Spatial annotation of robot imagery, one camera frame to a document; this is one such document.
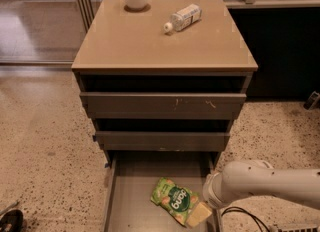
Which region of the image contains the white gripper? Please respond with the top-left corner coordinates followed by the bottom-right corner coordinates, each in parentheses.
top-left (186, 173), bottom-right (229, 228)

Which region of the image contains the green rice chip bag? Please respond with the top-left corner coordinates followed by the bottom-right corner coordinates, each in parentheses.
top-left (150, 177), bottom-right (199, 226)

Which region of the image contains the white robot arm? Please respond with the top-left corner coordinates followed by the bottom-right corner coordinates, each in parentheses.
top-left (187, 160), bottom-right (320, 228)

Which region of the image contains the bottom grey open drawer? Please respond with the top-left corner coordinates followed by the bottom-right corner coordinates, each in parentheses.
top-left (102, 151), bottom-right (223, 232)

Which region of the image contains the middle grey drawer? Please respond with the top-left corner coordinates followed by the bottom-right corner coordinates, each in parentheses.
top-left (95, 131), bottom-right (230, 152)

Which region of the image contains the tan drawer cabinet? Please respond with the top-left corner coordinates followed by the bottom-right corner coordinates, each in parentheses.
top-left (72, 0), bottom-right (258, 161)

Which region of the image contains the top grey drawer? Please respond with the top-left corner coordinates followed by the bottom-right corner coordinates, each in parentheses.
top-left (80, 92), bottom-right (246, 120)

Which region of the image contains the metal floor vent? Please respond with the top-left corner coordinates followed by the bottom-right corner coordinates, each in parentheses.
top-left (269, 224), bottom-right (320, 232)

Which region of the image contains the small dark floor object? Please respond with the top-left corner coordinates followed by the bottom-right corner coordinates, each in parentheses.
top-left (303, 91), bottom-right (320, 110)

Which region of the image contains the black object floor left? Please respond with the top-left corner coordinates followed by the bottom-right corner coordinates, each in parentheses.
top-left (0, 201), bottom-right (24, 232)

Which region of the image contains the clear plastic water bottle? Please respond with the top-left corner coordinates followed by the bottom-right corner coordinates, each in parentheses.
top-left (164, 4), bottom-right (202, 33)

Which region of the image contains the black floor cable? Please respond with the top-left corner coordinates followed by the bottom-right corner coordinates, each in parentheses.
top-left (221, 206), bottom-right (272, 232)

